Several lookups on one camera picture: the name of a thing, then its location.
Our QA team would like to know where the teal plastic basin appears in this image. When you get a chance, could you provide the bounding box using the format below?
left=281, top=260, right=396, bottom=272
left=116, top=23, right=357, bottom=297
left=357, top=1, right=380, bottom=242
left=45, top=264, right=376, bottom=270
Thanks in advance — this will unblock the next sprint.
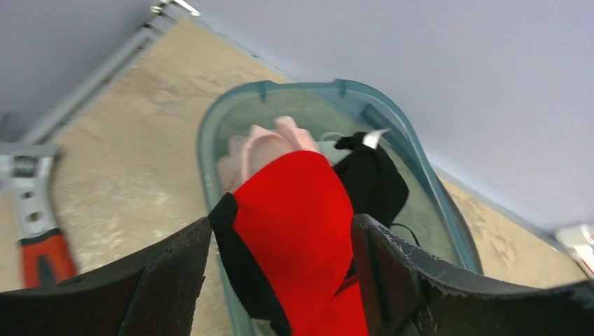
left=198, top=80, right=482, bottom=335

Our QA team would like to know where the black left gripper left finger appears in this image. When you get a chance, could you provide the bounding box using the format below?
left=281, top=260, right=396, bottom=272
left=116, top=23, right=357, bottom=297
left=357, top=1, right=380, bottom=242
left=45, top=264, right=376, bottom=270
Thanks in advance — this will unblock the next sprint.
left=1, top=218, right=212, bottom=335

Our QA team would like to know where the red and black bra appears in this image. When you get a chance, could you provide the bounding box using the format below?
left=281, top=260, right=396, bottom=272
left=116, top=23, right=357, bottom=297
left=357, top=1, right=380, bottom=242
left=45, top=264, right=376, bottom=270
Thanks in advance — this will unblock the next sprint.
left=208, top=150, right=368, bottom=335

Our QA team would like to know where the white PVC pipe rack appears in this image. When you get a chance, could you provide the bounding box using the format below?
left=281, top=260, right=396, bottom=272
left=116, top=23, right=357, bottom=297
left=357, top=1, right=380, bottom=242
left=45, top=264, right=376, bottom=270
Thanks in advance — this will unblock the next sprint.
left=555, top=224, right=593, bottom=279

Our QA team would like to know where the red-handled adjustable wrench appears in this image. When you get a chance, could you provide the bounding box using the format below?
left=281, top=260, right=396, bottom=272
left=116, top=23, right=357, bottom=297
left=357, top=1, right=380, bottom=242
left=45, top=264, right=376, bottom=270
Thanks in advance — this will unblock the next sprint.
left=1, top=142, right=77, bottom=288

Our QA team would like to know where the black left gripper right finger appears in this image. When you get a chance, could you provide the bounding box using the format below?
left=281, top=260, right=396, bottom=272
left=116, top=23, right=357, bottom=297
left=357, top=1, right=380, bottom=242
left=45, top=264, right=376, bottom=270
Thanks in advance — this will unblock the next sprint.
left=351, top=215, right=593, bottom=335

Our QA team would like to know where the pale pink bra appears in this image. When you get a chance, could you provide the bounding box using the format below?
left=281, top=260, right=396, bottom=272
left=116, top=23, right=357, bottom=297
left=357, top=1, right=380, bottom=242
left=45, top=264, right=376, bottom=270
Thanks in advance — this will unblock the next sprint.
left=217, top=115, right=319, bottom=193

